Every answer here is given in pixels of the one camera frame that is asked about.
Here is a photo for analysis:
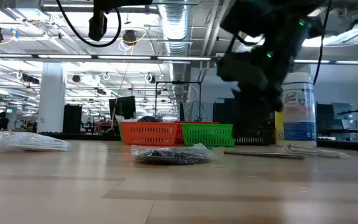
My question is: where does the black left wrist camera cable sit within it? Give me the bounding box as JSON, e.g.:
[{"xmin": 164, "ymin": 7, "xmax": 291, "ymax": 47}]
[{"xmin": 54, "ymin": 0, "xmax": 122, "ymax": 48}]

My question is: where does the bagged black round hairbrush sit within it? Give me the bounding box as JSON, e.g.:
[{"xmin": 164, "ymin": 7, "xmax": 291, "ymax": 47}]
[
  {"xmin": 131, "ymin": 142, "xmax": 218, "ymax": 166},
  {"xmin": 137, "ymin": 115, "xmax": 164, "ymax": 123}
]

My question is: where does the orange plastic basket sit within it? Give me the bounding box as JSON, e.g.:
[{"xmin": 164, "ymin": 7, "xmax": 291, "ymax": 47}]
[{"xmin": 119, "ymin": 121, "xmax": 180, "ymax": 146}]

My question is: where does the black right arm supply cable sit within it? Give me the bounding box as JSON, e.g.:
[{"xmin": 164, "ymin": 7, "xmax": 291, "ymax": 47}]
[{"xmin": 313, "ymin": 0, "xmax": 332, "ymax": 85}]

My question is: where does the person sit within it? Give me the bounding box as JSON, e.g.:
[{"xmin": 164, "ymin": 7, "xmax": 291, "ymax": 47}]
[{"xmin": 0, "ymin": 111, "xmax": 10, "ymax": 131}]

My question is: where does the black cabinet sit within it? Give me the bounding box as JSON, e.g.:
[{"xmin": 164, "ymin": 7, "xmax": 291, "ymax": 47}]
[{"xmin": 62, "ymin": 103, "xmax": 83, "ymax": 133}]

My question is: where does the black background monitor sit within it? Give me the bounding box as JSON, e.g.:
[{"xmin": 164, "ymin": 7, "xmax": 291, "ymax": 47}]
[{"xmin": 108, "ymin": 95, "xmax": 137, "ymax": 121}]

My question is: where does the black partition panel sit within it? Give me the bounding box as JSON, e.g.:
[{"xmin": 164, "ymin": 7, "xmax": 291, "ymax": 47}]
[{"xmin": 212, "ymin": 101, "xmax": 234, "ymax": 124}]

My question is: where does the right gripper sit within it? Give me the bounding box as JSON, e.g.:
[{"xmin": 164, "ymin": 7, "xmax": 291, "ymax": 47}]
[{"xmin": 217, "ymin": 46, "xmax": 292, "ymax": 138}]

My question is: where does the bagged nail clipper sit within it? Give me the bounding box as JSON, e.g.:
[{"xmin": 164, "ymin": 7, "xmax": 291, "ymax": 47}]
[{"xmin": 283, "ymin": 143, "xmax": 351, "ymax": 159}]

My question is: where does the Lysol wipes canister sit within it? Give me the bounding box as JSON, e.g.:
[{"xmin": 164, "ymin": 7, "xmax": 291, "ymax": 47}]
[{"xmin": 274, "ymin": 72, "xmax": 318, "ymax": 147}]

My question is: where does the long light strip bar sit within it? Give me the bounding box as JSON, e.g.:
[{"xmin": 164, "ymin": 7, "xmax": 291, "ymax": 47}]
[{"xmin": 0, "ymin": 52, "xmax": 358, "ymax": 66}]

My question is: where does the grey background monitor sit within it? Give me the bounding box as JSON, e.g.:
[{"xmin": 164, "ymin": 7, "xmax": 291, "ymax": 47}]
[{"xmin": 331, "ymin": 102, "xmax": 354, "ymax": 129}]

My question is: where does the silver ventilation duct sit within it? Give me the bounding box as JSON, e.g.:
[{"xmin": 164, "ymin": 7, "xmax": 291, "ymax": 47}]
[{"xmin": 157, "ymin": 0, "xmax": 194, "ymax": 103}]

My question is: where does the white building column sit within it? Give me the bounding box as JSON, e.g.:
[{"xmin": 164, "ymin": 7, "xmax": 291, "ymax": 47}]
[{"xmin": 37, "ymin": 61, "xmax": 67, "ymax": 134}]

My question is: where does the black background rig frame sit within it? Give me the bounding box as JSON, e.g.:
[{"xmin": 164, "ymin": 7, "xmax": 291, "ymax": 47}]
[{"xmin": 154, "ymin": 80, "xmax": 203, "ymax": 123}]

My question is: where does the black plastic basket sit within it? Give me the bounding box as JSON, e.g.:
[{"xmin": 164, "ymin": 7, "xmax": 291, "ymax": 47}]
[{"xmin": 233, "ymin": 128, "xmax": 276, "ymax": 146}]

